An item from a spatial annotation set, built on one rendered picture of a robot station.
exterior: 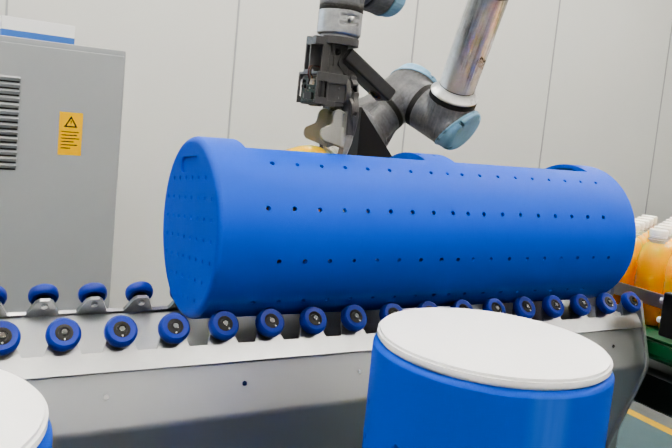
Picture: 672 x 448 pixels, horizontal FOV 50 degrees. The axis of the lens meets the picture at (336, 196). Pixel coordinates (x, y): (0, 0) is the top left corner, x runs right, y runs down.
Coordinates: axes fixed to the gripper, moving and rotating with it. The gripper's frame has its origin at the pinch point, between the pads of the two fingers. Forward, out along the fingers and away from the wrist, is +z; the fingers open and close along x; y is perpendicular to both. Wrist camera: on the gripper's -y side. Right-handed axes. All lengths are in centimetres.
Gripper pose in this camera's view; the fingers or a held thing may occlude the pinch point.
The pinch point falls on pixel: (337, 156)
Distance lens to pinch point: 125.4
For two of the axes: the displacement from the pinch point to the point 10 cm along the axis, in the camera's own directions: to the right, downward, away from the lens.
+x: 4.8, 1.4, -8.7
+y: -8.7, -0.4, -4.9
